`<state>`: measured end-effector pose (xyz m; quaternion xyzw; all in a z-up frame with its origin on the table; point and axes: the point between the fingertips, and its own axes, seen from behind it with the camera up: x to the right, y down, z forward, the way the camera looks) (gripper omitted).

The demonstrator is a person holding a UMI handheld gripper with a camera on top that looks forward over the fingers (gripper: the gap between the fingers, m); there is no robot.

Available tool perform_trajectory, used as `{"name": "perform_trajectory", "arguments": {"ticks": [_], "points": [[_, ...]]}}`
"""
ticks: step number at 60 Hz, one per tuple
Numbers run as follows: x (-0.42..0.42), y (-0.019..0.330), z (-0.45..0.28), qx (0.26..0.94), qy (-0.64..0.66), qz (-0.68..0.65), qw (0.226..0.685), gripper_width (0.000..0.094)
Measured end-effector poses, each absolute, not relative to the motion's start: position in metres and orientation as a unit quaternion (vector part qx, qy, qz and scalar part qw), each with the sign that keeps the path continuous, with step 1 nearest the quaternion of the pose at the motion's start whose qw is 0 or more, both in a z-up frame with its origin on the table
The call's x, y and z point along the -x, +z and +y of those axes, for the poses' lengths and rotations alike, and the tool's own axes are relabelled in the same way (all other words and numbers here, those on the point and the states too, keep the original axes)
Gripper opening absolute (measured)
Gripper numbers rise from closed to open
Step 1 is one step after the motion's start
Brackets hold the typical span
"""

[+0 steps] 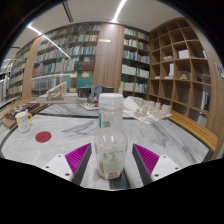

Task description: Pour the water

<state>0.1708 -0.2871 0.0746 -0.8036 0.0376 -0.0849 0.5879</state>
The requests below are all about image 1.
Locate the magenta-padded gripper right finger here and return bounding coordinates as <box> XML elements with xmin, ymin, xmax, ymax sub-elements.
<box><xmin>131</xmin><ymin>143</ymin><xmax>183</xmax><ymax>186</ymax></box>

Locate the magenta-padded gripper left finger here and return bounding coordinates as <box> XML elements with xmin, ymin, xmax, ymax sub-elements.
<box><xmin>41</xmin><ymin>142</ymin><xmax>93</xmax><ymax>186</ymax></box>

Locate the clear plastic bottle white cap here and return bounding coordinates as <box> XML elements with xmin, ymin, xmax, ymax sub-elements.
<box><xmin>93</xmin><ymin>92</ymin><xmax>130</xmax><ymax>181</ymax></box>

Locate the flat round red coaster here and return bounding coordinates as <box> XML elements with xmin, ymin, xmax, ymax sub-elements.
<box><xmin>34</xmin><ymin>130</ymin><xmax>53</xmax><ymax>144</ymax></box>

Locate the white cup yellow rim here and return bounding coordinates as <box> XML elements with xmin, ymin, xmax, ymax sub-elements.
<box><xmin>14</xmin><ymin>109</ymin><xmax>34</xmax><ymax>134</ymax></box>

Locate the white terrain model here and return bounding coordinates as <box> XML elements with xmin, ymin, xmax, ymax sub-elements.
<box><xmin>121</xmin><ymin>95</ymin><xmax>174</xmax><ymax>125</ymax></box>

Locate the brown model on wooden board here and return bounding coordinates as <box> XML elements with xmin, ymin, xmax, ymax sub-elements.
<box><xmin>0</xmin><ymin>101</ymin><xmax>49</xmax><ymax>131</ymax></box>

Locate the white building model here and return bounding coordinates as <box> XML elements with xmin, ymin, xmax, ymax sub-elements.
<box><xmin>35</xmin><ymin>81</ymin><xmax>79</xmax><ymax>104</ymax></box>

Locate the dark grey building model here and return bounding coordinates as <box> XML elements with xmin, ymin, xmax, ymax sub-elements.
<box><xmin>77</xmin><ymin>84</ymin><xmax>116</xmax><ymax>111</ymax></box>

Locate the wooden cubby shelf unit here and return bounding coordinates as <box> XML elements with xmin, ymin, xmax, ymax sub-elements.
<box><xmin>146</xmin><ymin>16</ymin><xmax>224</xmax><ymax>134</ymax></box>

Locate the tall book shelf unit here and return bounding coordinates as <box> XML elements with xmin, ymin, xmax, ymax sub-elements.
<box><xmin>0</xmin><ymin>23</ymin><xmax>151</xmax><ymax>101</ymax></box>

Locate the curved ceiling light strip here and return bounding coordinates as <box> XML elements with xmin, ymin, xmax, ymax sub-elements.
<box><xmin>26</xmin><ymin>23</ymin><xmax>72</xmax><ymax>60</ymax></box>

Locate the straight ceiling light strip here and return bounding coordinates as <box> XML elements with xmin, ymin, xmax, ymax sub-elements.
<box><xmin>111</xmin><ymin>0</ymin><xmax>128</xmax><ymax>24</ymax></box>

